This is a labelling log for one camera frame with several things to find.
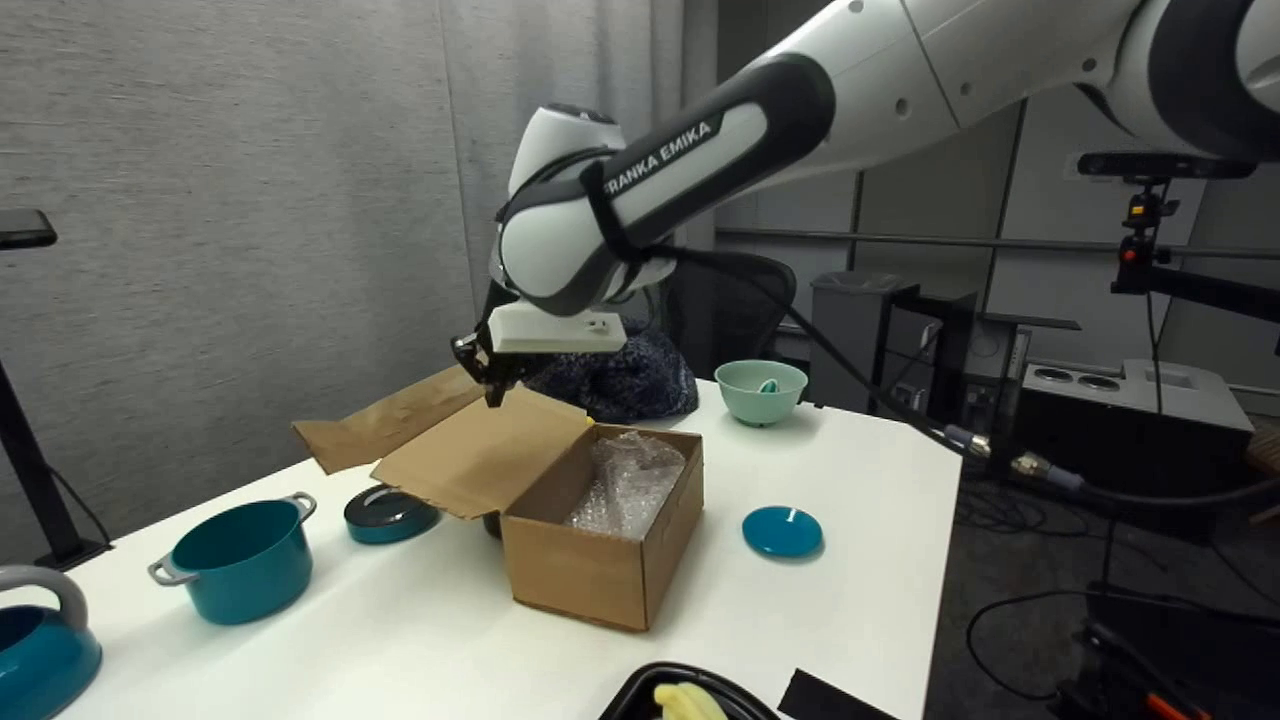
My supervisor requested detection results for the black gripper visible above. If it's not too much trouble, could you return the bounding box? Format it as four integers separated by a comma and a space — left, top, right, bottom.
448, 317, 528, 413

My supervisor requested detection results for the brown cardboard box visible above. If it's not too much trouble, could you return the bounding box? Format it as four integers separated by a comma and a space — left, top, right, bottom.
289, 364, 707, 634

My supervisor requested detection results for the grey equipment box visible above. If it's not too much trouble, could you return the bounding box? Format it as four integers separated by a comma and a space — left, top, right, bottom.
1016, 354, 1258, 498

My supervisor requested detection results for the dark blue cloth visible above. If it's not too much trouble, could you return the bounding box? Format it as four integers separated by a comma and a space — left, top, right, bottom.
521, 326, 705, 427

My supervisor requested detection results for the clear plastic wrap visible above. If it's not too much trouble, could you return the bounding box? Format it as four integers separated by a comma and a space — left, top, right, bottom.
568, 424, 687, 543

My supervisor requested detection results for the dark teal pot lid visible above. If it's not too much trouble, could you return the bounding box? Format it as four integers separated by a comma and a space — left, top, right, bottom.
341, 480, 442, 548

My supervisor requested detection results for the black office chair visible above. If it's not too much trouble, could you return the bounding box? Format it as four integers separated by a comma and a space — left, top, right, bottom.
659, 248, 804, 379

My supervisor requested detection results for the mint green bowl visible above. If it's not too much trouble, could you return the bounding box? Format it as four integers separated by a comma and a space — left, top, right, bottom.
712, 354, 813, 433

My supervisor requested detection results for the teal cooking pot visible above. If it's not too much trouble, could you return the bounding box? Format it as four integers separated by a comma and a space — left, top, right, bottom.
145, 489, 322, 626

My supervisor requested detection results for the small teal round lid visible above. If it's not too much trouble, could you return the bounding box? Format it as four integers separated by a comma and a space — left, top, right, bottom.
741, 498, 829, 563

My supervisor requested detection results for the black tray yellow food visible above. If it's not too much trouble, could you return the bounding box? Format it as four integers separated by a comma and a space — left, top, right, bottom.
597, 654, 784, 720

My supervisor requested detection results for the grey bin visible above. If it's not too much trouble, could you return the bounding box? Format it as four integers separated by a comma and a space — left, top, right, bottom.
807, 267, 941, 390

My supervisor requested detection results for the flat black card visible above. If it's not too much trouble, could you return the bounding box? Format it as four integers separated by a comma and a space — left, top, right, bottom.
776, 665, 900, 720

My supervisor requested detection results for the black pegboard platform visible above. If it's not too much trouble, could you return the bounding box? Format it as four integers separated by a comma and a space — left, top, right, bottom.
1056, 584, 1280, 720

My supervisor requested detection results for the orange black bar clamp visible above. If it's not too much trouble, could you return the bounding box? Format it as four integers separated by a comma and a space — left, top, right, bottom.
1139, 684, 1212, 720

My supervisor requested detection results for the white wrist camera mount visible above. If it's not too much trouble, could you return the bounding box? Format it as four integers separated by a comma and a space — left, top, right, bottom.
485, 297, 633, 359

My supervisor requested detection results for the thin black floor cable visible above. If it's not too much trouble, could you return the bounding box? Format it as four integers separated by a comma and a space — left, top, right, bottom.
961, 476, 1125, 708

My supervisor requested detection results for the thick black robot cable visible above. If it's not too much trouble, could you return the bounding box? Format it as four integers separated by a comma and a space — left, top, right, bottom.
932, 415, 1280, 516

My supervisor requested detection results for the black camera on stand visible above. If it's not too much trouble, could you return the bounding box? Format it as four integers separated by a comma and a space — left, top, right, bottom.
1070, 147, 1280, 326

